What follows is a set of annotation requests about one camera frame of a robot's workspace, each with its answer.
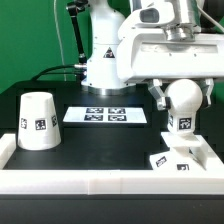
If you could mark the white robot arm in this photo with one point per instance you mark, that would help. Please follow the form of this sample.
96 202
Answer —
102 74

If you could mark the white U-shaped border frame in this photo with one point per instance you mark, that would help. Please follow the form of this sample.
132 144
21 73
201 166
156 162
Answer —
101 182

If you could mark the white marker sheet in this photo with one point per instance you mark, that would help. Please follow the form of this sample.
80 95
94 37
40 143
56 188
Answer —
112 115

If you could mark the white lamp base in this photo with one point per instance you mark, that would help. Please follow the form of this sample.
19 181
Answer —
185 153

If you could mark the white lamp bulb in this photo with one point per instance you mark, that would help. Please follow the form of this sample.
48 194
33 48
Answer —
185 100

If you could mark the white lamp shade cone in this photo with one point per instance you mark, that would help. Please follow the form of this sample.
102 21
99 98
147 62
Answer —
38 124

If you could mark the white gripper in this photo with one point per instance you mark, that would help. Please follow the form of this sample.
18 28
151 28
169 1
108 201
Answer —
166 44

